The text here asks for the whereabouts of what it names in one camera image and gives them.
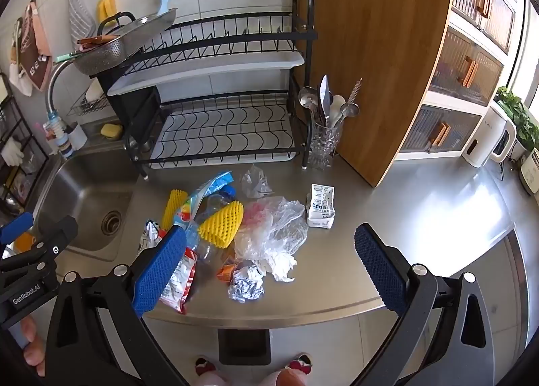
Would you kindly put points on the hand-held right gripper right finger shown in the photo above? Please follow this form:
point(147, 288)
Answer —
point(379, 272)

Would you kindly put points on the clear plastic bottle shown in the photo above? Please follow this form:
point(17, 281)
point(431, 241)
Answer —
point(206, 249)

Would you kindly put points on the person's right shoe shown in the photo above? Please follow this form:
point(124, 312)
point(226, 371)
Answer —
point(300, 363)

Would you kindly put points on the white storage cabinet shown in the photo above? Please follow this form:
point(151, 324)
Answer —
point(463, 74)

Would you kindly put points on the white hanging cloth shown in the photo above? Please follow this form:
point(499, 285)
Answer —
point(21, 80)

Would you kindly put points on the blue plastic wrapper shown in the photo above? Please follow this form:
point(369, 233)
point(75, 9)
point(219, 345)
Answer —
point(210, 188)

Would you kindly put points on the orange wrapper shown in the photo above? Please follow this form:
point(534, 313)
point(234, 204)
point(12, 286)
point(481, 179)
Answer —
point(226, 273)

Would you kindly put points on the small clear plastic wrapper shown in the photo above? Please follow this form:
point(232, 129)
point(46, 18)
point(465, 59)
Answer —
point(256, 181)

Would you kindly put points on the pink brown hanging towel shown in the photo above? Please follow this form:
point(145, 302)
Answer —
point(36, 49)

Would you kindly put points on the steel colander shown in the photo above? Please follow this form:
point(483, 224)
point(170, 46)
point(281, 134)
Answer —
point(101, 58)

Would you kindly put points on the person's left hand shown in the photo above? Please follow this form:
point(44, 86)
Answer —
point(33, 354)

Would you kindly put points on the wooden cutting board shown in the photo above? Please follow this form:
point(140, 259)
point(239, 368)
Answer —
point(370, 53)

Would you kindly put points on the white milk carton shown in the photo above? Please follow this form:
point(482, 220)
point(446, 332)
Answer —
point(321, 207)

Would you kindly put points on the narrow yellow foam net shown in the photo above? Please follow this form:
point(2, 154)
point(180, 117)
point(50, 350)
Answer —
point(173, 207)

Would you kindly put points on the steel sink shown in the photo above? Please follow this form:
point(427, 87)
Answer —
point(84, 200)

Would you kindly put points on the person's leg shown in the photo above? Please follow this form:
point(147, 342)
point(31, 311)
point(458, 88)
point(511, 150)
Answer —
point(214, 379)
point(286, 378)

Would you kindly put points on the small steel spoon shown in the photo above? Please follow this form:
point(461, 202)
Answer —
point(350, 110)

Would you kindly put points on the thin bottle brush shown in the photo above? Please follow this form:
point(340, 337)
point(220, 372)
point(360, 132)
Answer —
point(355, 91)

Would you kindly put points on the white plastic spoon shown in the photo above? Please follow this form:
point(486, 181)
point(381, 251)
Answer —
point(337, 110)

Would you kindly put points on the person's left leg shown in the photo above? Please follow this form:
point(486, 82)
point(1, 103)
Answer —
point(214, 379)

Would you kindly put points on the black two-tier dish rack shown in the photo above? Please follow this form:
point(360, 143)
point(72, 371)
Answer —
point(202, 74)

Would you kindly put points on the yellow sponge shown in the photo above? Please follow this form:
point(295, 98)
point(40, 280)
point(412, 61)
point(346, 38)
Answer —
point(110, 131)

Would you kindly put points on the steel table knife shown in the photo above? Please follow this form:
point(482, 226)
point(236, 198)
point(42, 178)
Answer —
point(324, 95)

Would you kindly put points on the wide yellow foam net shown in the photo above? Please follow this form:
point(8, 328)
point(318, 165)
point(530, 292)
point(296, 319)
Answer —
point(221, 226)

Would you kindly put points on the green potted plant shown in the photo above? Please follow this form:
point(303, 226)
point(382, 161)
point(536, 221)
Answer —
point(520, 116)

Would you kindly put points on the orange plastic object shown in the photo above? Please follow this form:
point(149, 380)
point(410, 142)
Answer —
point(23, 242)

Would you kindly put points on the white electric kettle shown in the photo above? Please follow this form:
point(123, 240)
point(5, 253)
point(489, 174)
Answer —
point(484, 137)

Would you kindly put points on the person's shoe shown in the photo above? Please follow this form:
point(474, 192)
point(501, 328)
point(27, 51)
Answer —
point(205, 365)
point(300, 363)

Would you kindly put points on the crumpled silver paper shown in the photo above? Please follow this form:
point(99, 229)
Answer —
point(246, 285)

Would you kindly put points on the large clear plastic bag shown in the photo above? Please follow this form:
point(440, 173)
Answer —
point(278, 230)

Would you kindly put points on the red white snack packet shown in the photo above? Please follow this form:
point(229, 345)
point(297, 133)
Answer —
point(183, 280)

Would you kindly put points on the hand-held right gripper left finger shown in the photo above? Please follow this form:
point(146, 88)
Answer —
point(160, 272)

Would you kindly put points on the white glove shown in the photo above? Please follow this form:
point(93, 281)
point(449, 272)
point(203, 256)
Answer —
point(10, 153)

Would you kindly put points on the glass utensil holder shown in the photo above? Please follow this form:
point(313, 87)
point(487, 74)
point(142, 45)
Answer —
point(322, 146)

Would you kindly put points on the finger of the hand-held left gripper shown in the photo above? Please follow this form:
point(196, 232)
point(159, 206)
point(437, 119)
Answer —
point(17, 226)
point(54, 238)

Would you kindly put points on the large steel spoon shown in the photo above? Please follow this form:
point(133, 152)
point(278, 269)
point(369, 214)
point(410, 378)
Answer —
point(307, 97)

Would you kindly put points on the white cup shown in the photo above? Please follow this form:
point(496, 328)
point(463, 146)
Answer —
point(78, 137)

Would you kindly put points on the person's right leg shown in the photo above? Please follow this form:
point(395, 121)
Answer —
point(286, 378)

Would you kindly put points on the steel faucet with filter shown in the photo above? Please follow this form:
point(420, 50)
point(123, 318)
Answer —
point(54, 78)

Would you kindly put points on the person's left shoe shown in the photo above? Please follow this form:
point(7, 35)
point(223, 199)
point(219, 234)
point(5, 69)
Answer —
point(205, 365)

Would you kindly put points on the dark trash bin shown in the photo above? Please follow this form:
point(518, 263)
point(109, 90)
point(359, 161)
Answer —
point(244, 348)

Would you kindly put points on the crumpled white tissue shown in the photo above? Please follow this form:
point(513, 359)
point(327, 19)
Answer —
point(280, 266)

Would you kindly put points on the black shelf rack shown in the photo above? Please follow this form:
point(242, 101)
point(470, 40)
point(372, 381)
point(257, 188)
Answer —
point(25, 133)

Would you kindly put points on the black white wrapper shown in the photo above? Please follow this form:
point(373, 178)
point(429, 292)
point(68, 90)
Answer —
point(149, 236)

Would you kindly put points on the white countertop appliance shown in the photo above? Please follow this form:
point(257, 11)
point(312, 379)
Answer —
point(531, 171)

